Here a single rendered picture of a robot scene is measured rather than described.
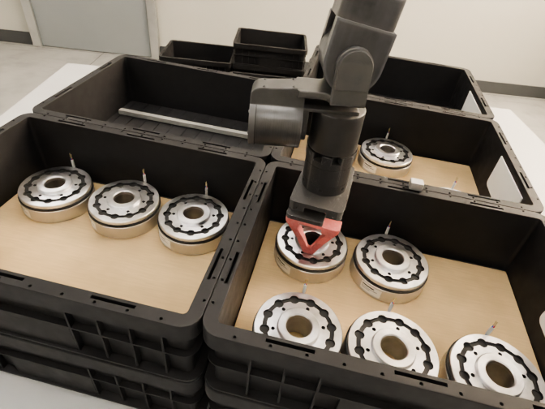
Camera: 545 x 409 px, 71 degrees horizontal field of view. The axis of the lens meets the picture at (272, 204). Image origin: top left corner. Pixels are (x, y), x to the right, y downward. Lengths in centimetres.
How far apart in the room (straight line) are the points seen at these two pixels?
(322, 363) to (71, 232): 41
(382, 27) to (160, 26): 331
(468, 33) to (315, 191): 341
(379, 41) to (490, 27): 349
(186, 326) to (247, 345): 6
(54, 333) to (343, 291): 35
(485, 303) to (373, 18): 41
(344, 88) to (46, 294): 34
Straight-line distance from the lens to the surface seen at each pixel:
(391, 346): 50
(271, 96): 41
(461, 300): 60
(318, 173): 45
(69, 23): 390
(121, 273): 55
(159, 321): 38
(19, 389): 66
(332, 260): 53
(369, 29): 39
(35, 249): 62
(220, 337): 36
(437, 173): 85
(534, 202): 67
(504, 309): 63
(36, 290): 43
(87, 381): 58
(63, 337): 50
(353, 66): 38
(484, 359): 51
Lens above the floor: 124
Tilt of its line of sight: 39 degrees down
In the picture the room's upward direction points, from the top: 7 degrees clockwise
